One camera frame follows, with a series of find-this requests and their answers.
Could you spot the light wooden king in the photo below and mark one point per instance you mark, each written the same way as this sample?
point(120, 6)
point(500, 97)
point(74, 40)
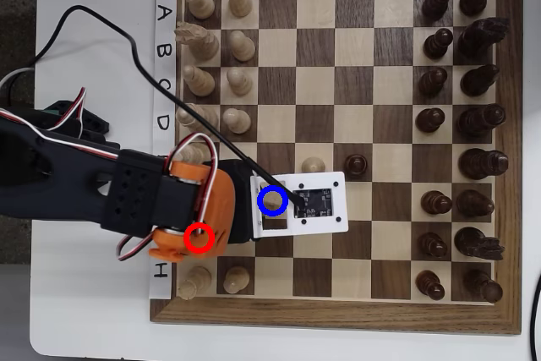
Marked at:
point(190, 153)

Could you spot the dark wooden queen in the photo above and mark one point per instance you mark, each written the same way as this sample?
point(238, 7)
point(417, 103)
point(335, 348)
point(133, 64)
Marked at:
point(479, 121)

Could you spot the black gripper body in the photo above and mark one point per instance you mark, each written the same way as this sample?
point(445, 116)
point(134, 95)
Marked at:
point(239, 232)

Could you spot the dark wooden knight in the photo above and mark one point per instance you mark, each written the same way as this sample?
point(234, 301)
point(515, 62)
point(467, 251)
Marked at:
point(479, 37)
point(475, 242)

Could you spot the light wooden queen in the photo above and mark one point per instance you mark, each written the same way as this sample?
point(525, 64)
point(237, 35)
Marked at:
point(207, 118)

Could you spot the light wooden bishop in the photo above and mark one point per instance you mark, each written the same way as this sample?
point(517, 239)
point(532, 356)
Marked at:
point(200, 82)

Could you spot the black and orange robot arm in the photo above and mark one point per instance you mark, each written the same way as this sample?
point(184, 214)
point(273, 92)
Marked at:
point(63, 183)

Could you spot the light wooden rook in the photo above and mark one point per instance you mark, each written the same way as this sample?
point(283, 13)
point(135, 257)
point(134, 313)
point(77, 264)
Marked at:
point(202, 5)
point(195, 281)

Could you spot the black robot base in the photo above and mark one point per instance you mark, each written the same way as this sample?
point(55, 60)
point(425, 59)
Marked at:
point(95, 124)

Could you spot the green controller board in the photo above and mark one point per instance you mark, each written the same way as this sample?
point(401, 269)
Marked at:
point(53, 111)

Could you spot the dark wooden pawn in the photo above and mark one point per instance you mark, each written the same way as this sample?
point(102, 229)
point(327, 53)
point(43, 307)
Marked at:
point(430, 120)
point(435, 202)
point(432, 83)
point(433, 244)
point(437, 1)
point(356, 164)
point(437, 45)
point(429, 284)

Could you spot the dark wooden bishop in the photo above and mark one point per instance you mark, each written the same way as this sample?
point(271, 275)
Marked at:
point(477, 81)
point(473, 203)

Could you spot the light wooden knight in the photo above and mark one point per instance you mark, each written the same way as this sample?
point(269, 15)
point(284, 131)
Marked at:
point(203, 44)
point(274, 201)

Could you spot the dark wooden king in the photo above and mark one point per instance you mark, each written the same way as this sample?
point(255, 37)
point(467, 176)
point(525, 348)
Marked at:
point(482, 163)

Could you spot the light wooden pawn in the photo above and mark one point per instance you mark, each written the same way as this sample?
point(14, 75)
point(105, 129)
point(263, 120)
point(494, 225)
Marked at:
point(239, 81)
point(236, 120)
point(313, 165)
point(242, 46)
point(239, 1)
point(236, 280)

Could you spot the white paper strip with letters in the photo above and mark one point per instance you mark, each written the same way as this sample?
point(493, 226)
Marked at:
point(165, 67)

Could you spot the wooden chessboard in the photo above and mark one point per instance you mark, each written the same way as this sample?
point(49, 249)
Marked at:
point(315, 86)

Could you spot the white camera mount with board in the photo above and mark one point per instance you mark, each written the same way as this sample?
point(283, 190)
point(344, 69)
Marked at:
point(296, 230)

